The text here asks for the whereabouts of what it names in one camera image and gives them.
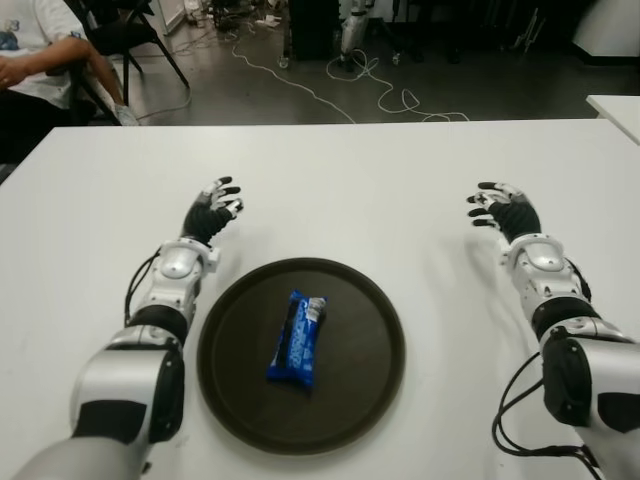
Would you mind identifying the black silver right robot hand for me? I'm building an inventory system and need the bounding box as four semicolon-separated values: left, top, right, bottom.
465;180;542;246

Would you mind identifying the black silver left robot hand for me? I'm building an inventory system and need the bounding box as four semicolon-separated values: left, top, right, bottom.
182;175;245;247

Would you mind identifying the blue Oreo cookie packet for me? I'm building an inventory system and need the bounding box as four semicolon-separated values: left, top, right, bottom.
266;288;330;389

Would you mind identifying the white side table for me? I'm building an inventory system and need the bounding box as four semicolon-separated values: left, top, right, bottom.
585;94;640;140

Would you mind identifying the bare leg with white shoe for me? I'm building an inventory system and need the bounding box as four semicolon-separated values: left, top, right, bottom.
82;44;139;126

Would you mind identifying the folded metal stand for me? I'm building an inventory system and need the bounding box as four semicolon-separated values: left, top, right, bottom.
502;4;547;56

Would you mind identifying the black wheeled rack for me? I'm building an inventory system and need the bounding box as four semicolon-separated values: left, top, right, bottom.
374;0;464;66

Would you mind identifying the black folding chair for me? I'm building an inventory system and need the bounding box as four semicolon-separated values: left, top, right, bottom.
62;0;192;126

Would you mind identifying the round dark brown tray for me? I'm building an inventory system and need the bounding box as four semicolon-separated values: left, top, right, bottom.
197;256;406;449

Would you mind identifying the white board panel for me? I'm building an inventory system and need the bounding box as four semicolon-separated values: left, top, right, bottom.
570;0;640;66

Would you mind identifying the white cabinet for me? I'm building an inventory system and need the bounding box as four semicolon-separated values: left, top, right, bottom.
162;0;187;37

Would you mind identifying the black cabinet on casters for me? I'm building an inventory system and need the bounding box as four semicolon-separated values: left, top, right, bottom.
279;0;344;70

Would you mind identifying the seated person in white shirt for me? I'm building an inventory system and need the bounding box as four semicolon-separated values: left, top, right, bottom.
0;0;96;166

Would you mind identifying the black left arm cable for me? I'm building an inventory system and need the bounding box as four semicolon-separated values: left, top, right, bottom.
124;252;162;326

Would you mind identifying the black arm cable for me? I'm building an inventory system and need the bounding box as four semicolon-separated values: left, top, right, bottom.
492;254;601;471
124;252;162;326

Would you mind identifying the grey floor cable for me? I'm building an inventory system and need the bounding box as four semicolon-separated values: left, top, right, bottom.
135;84;200;125

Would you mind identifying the white floor cable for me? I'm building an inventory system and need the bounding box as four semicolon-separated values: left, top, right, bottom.
327;47;472;124
222;29;357;125

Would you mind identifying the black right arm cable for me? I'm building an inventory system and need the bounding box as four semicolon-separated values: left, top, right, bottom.
492;254;601;471

